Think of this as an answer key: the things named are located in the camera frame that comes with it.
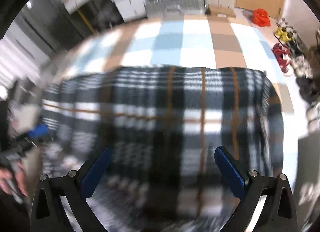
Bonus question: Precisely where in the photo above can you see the silver suitcase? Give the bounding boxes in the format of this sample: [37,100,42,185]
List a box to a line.
[144,0,206,18]

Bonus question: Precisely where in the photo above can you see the red plastic bag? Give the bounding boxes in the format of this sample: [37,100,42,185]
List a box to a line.
[252,8,272,27]

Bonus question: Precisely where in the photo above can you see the yellow shoes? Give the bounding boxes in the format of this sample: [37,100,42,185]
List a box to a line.
[275,25,296,43]

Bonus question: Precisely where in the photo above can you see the checkered bed sheet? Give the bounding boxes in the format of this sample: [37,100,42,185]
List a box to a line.
[50,13,308,144]

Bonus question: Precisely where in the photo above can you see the person's left hand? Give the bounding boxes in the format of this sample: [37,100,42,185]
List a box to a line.
[0,161,28,197]

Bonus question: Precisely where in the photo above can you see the red slippers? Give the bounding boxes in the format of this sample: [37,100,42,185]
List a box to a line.
[272,42,295,73]

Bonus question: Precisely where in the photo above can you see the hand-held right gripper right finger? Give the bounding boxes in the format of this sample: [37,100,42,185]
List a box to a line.
[214,146,298,232]

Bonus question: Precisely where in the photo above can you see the flat cardboard sheet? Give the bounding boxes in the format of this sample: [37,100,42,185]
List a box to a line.
[206,4,237,19]

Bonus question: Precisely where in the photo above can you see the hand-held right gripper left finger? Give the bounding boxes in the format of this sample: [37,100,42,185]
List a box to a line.
[30,146,113,232]

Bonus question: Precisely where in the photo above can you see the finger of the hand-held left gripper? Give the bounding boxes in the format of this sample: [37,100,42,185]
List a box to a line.
[26,124,52,145]

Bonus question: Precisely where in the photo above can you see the plaid fleece jacket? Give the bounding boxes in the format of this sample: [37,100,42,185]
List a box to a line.
[41,65,285,232]

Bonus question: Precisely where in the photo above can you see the row of loose shoes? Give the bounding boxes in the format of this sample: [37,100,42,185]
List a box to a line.
[291,17,320,122]

